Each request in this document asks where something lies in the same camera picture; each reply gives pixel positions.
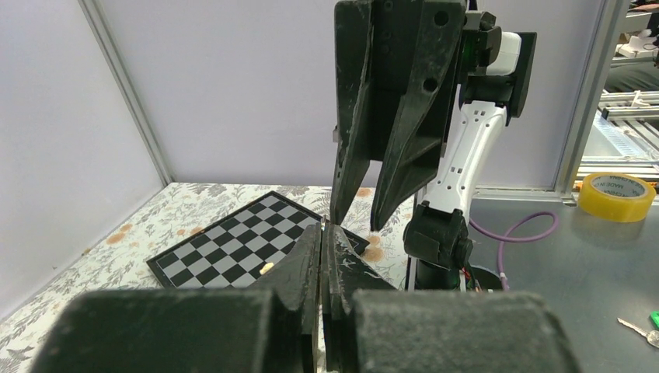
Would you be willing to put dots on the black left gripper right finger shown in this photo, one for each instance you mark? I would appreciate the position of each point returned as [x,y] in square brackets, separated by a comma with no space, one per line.
[376,328]

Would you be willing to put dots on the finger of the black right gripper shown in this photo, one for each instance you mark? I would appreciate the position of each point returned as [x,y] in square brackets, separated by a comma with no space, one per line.
[353,39]
[412,154]

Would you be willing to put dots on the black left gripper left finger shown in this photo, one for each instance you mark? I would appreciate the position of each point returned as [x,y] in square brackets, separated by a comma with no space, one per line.
[269,326]

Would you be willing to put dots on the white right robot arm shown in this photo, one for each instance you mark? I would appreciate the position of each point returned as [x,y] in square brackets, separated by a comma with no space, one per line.
[485,87]

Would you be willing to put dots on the white chess piece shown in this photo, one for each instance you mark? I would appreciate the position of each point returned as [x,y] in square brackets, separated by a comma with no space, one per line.
[266,268]

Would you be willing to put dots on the black white chessboard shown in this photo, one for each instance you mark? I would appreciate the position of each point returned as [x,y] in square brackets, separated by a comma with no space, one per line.
[231,252]

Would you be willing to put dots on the yellow tape roll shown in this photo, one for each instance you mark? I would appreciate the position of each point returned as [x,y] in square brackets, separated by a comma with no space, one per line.
[616,197]

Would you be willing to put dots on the green tagged key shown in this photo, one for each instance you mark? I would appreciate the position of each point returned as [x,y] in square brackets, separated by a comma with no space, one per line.
[651,336]

